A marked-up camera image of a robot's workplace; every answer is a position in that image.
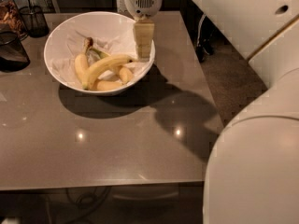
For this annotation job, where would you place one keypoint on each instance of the black wire mesh cup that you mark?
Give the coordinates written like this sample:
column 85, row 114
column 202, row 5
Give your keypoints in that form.
column 34, row 20

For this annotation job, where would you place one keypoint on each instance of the snack bag at top left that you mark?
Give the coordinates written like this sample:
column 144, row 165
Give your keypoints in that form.
column 10, row 16

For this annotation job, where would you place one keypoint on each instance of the white paper liner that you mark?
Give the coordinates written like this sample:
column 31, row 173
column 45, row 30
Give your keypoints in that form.
column 66, row 42

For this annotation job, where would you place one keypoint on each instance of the long yellow banana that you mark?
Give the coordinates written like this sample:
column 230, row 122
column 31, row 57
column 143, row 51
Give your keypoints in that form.
column 100, row 67

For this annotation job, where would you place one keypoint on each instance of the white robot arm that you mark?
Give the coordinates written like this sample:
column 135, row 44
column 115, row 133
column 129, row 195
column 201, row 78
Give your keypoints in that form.
column 252, row 176

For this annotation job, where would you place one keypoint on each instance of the left yellow banana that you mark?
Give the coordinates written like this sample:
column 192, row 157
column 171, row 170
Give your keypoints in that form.
column 81, row 60

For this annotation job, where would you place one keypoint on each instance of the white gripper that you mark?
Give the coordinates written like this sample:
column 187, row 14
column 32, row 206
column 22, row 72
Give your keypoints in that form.
column 142, row 2

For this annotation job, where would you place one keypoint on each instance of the dark bowl at left edge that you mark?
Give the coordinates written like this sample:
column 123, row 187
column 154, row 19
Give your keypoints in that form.
column 13, row 56

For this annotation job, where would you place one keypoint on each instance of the white ceramic bowl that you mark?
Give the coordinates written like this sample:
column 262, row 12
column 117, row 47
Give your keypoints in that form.
column 95, row 20

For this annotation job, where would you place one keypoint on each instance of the bottom yellow banana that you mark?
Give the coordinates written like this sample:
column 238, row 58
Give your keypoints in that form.
column 104, row 85

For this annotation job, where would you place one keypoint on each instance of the right yellow banana underneath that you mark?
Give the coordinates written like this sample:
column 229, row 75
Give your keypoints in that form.
column 124, row 74

